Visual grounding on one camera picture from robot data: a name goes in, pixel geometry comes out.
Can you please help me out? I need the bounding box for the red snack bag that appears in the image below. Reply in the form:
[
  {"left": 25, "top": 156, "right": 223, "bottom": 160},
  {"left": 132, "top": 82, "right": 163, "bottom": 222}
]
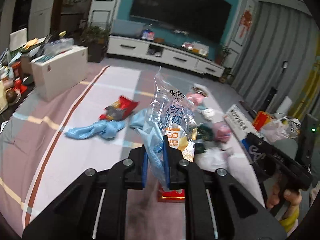
[{"left": 99, "top": 95, "right": 139, "bottom": 121}]

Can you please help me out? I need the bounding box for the clear printed plastic wrapper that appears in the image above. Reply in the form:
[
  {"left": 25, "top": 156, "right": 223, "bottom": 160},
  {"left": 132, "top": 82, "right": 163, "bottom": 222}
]
[{"left": 142, "top": 71, "right": 197, "bottom": 191}]

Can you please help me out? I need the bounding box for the white tissue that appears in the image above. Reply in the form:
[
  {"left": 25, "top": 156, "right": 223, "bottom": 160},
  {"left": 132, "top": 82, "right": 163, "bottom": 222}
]
[{"left": 200, "top": 108, "right": 215, "bottom": 121}]

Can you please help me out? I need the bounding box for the person's right hand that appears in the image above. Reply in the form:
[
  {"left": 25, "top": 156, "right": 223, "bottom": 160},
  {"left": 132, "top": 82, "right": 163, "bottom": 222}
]
[{"left": 266, "top": 174, "right": 302, "bottom": 217}]

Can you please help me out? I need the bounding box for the red small box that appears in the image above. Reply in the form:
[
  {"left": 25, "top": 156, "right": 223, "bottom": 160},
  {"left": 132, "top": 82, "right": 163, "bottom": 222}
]
[{"left": 157, "top": 183, "right": 185, "bottom": 203}]

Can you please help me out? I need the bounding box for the white plastic shopping bag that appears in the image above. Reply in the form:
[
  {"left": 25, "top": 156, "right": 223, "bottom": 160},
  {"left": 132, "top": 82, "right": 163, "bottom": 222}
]
[{"left": 259, "top": 116, "right": 301, "bottom": 143}]

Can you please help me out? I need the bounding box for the red paper bag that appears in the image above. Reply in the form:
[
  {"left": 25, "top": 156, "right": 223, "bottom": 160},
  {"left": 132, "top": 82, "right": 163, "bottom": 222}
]
[{"left": 252, "top": 111, "right": 273, "bottom": 132}]

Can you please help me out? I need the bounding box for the white long box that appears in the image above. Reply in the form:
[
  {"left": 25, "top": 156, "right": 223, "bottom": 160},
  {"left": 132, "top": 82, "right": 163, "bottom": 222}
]
[{"left": 223, "top": 104, "right": 260, "bottom": 141}]

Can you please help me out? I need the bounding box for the white paper roll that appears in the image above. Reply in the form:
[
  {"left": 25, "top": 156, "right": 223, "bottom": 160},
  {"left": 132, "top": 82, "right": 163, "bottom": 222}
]
[{"left": 274, "top": 96, "right": 292, "bottom": 119}]

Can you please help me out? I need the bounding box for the blue crumpled cloth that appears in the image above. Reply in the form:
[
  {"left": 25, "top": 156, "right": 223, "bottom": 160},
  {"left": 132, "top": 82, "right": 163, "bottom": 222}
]
[{"left": 65, "top": 108, "right": 147, "bottom": 140}]

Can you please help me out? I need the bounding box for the yellow patterned curtain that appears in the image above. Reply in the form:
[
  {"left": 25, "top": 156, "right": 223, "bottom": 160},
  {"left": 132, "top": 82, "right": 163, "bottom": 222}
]
[{"left": 289, "top": 37, "right": 319, "bottom": 121}]

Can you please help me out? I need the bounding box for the upright vacuum cleaner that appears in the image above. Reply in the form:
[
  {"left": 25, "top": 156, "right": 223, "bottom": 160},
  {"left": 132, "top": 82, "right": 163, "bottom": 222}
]
[{"left": 261, "top": 61, "right": 288, "bottom": 112}]

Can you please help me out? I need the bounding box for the small floor plant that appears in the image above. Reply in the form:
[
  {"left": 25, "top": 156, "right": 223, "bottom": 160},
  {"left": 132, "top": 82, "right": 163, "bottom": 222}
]
[{"left": 219, "top": 67, "right": 234, "bottom": 85}]

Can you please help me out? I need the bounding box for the grey curtain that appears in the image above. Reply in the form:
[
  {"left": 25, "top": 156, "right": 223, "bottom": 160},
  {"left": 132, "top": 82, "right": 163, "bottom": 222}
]
[{"left": 232, "top": 2, "right": 319, "bottom": 111}]

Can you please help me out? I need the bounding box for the potted plant near cabinet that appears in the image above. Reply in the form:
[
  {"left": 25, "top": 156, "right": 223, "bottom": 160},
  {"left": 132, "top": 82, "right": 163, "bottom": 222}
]
[{"left": 215, "top": 44, "right": 231, "bottom": 65}]

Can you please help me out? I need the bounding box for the white TV cabinet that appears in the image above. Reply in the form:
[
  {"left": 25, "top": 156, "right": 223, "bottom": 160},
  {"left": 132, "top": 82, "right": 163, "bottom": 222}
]
[{"left": 107, "top": 35, "right": 225, "bottom": 77}]

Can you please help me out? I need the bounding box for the left potted plant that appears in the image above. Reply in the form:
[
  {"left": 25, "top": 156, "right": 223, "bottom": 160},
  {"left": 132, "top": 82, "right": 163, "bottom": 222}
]
[{"left": 80, "top": 25, "right": 109, "bottom": 63}]

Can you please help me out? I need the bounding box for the clear plastic storage box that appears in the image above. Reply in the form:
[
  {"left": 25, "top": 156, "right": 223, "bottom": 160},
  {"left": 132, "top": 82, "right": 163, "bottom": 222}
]
[{"left": 44, "top": 38, "right": 74, "bottom": 55}]

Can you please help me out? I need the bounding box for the black television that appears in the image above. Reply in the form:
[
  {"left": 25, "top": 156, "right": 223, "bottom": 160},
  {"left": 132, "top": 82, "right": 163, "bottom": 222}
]
[{"left": 130, "top": 0, "right": 232, "bottom": 42}]

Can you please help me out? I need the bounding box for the black camera box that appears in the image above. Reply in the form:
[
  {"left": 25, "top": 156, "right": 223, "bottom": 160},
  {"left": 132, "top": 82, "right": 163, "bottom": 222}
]
[{"left": 296, "top": 113, "right": 319, "bottom": 168}]

